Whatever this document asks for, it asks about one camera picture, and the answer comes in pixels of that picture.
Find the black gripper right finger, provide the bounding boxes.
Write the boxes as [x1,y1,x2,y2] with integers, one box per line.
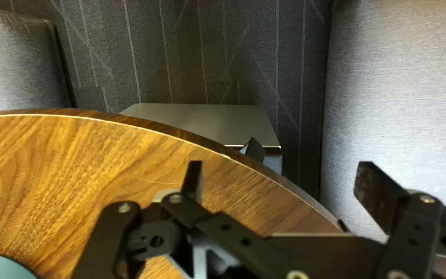
[353,160,446,279]

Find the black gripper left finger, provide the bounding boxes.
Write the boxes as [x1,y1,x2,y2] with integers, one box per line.
[72,160,309,279]

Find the gray sofa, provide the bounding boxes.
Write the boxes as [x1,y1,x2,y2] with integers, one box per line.
[319,0,446,245]

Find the gray upholstered chair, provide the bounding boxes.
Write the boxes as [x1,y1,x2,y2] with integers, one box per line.
[0,8,75,117]

